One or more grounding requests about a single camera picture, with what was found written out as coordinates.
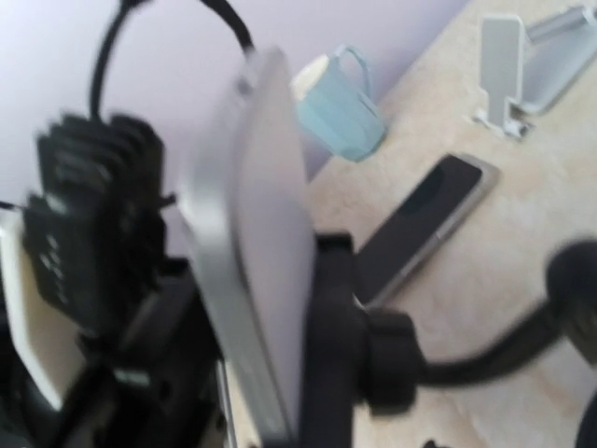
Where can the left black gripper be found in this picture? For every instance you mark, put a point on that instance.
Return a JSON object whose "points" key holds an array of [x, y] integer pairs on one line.
{"points": [[158, 387]]}

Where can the black phone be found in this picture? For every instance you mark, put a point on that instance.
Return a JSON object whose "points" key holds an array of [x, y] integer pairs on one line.
{"points": [[243, 197]]}

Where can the black round-base phone stand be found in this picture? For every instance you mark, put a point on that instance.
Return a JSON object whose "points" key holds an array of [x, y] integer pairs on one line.
{"points": [[352, 355]]}

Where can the silver folding phone stand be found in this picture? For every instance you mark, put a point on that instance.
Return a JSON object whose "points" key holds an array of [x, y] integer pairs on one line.
{"points": [[525, 69]]}

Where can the light blue mug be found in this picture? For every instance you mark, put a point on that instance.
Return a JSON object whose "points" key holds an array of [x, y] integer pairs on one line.
{"points": [[335, 111]]}

